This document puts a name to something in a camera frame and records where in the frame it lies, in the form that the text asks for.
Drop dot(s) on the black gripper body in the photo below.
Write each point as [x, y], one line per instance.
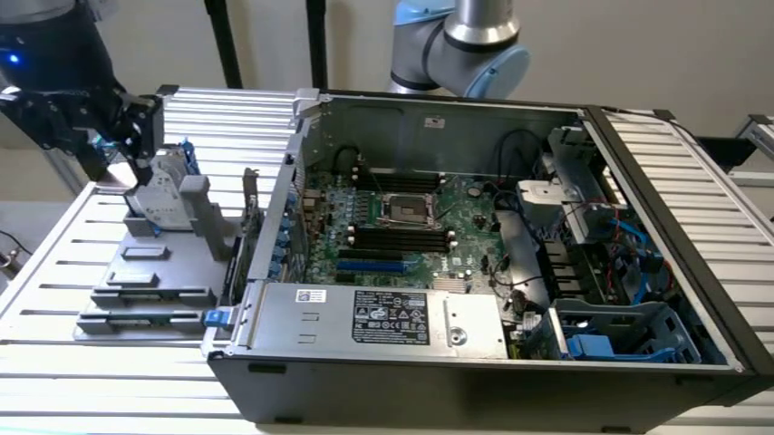
[61, 63]

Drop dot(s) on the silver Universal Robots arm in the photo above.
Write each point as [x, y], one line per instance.
[478, 27]

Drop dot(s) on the small square CPU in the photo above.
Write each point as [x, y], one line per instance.
[145, 252]

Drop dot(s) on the black RAM slot bank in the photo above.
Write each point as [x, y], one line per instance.
[400, 180]
[402, 239]

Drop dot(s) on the CPU socket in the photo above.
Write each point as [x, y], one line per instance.
[404, 209]

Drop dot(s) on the black expansion slot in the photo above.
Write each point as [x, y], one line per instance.
[369, 256]

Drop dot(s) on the blue expansion slot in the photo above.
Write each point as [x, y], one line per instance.
[370, 267]

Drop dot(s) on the silver disk drive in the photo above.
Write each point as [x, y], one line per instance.
[163, 195]

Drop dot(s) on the grey parts rack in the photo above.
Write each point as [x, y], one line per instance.
[206, 217]

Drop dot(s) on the black stand pole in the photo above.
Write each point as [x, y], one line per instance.
[225, 41]
[315, 41]

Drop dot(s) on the blue case latch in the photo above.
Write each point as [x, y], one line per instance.
[218, 317]

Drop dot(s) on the silver power supply unit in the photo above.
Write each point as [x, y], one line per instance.
[339, 326]

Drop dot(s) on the green motherboard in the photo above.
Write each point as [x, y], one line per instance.
[466, 244]

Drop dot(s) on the silver chipset heatsink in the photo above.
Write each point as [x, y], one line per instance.
[453, 284]

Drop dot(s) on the silver fan shroud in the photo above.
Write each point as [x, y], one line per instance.
[538, 197]

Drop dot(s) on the silver metal drive cage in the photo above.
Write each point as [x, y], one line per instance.
[574, 167]

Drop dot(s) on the black open PC case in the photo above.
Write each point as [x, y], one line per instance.
[424, 389]

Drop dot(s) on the blue plastic disk bay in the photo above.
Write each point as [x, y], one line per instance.
[622, 317]

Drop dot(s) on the aluminium frame profile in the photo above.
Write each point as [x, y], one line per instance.
[756, 136]

